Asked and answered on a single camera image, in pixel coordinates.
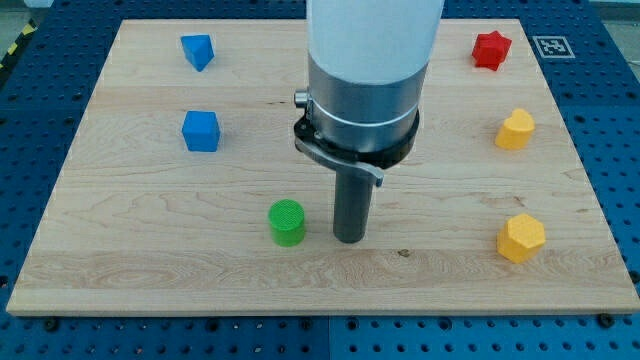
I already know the green cylinder block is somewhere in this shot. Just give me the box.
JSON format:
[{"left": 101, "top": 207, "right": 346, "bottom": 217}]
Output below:
[{"left": 267, "top": 199, "right": 306, "bottom": 247}]

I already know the white fiducial marker tag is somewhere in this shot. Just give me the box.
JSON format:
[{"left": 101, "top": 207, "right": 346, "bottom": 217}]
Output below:
[{"left": 533, "top": 35, "right": 575, "bottom": 59}]

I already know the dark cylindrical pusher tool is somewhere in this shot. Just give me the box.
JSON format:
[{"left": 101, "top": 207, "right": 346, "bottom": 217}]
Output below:
[{"left": 333, "top": 172, "right": 374, "bottom": 244}]

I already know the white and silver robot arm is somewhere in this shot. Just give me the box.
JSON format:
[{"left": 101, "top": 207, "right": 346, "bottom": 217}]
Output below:
[{"left": 294, "top": 0, "right": 444, "bottom": 186}]

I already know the yellow hexagon block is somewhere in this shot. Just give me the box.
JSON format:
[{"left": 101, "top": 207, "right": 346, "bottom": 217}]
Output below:
[{"left": 496, "top": 213, "right": 546, "bottom": 264}]

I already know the blue triangle block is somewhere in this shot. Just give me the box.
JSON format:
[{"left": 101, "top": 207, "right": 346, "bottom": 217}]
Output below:
[{"left": 180, "top": 34, "right": 215, "bottom": 72}]

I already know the blue cube block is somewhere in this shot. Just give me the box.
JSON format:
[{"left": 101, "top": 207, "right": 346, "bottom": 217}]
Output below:
[{"left": 182, "top": 110, "right": 221, "bottom": 152}]

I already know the wooden board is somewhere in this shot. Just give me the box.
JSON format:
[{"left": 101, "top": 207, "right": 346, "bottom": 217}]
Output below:
[{"left": 7, "top": 19, "right": 639, "bottom": 316}]

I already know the red star block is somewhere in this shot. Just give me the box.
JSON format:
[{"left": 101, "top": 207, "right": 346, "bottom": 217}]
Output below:
[{"left": 471, "top": 30, "right": 512, "bottom": 71}]

